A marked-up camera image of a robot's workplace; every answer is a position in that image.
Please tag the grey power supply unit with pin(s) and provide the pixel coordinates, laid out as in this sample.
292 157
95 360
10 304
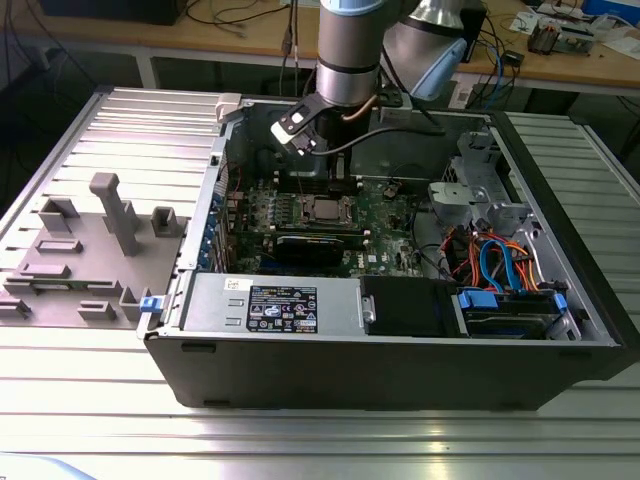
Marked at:
220 305

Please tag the small heatsink device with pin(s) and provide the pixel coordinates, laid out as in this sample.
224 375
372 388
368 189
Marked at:
542 39

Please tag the grey parts rack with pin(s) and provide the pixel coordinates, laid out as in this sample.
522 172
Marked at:
100 265

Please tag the blue plastic clip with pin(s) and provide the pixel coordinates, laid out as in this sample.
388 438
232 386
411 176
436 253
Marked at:
152 305

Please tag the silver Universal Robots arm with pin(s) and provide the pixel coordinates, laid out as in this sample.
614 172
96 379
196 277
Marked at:
350 50

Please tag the wooden workbench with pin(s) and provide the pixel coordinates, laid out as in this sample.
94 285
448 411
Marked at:
225 40

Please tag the low-profile graphics card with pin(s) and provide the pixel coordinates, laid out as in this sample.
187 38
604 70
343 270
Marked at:
310 250

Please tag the grey hardware assembly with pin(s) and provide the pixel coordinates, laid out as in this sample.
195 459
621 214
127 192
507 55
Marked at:
575 36

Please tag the silver metal drive cage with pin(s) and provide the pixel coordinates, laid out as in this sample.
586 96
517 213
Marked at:
452 196

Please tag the black upright box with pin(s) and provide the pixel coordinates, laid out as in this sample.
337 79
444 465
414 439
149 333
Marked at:
477 37

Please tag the white label tag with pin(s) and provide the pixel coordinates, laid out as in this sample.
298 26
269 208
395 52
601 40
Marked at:
462 92

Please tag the pale grey case latch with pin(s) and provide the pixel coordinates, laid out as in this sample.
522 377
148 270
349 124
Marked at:
227 107

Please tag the white printed paper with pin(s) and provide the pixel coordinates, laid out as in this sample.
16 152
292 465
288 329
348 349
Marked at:
525 20

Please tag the black open PC case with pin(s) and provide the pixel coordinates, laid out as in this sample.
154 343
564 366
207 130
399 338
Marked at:
350 370

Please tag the CPU socket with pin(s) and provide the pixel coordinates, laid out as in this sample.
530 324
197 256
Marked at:
300 222

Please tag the black drive bay cover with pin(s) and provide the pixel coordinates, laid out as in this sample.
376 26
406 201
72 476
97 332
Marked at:
405 305

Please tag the round coin battery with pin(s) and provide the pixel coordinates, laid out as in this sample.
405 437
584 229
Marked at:
391 189

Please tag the RAM slot with white clips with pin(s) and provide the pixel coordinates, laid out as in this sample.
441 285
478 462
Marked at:
287 186
287 178
320 232

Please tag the large black box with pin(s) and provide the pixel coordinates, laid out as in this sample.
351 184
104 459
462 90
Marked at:
115 7

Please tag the hard disk in blue carrier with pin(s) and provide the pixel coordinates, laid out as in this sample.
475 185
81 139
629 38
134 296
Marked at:
480 300

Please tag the green motherboard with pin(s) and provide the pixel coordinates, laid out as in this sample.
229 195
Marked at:
390 235

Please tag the small black box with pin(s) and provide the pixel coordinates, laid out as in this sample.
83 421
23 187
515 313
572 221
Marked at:
512 57

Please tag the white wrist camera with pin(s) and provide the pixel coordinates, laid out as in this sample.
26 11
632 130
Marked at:
290 127

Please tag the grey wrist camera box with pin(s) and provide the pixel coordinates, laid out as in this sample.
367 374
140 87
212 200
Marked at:
396 111

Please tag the white paper sheets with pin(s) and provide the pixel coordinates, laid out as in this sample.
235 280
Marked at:
625 44

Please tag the blue box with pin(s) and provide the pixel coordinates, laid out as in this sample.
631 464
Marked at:
600 5

